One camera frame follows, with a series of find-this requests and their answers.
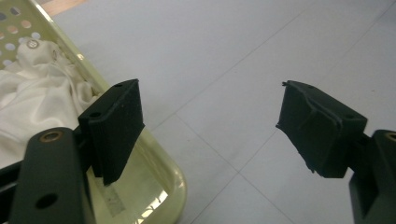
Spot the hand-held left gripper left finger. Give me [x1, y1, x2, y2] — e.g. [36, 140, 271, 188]
[78, 78, 146, 187]

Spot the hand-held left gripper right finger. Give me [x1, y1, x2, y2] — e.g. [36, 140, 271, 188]
[275, 80, 368, 179]

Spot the pale green plastic laundry basket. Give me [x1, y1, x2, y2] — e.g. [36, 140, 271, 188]
[0, 0, 188, 224]

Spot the white cloth garment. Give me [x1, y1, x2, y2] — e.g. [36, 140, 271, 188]
[0, 39, 100, 171]

